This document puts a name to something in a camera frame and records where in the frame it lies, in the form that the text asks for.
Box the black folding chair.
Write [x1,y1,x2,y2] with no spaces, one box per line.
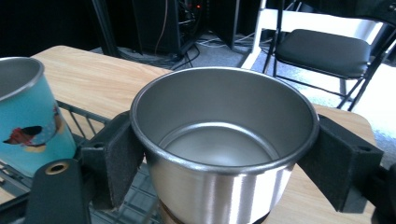
[262,0,396,113]

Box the black wire basket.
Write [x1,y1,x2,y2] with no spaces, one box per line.
[0,99,163,224]

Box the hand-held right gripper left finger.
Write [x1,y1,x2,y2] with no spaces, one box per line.
[78,110,147,211]

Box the silver steel cup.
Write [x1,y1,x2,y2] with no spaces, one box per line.
[129,66,321,224]

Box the dark equipment cabinet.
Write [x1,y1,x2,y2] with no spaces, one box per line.
[130,0,241,56]

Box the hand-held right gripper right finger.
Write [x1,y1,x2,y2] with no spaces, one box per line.
[296,113,385,213]

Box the bundle of floor cables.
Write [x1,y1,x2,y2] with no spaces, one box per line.
[117,29,260,71]

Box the black metal stand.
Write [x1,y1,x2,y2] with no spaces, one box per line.
[89,0,121,59]

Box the teal steel cup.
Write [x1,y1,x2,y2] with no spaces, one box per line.
[0,56,78,178]

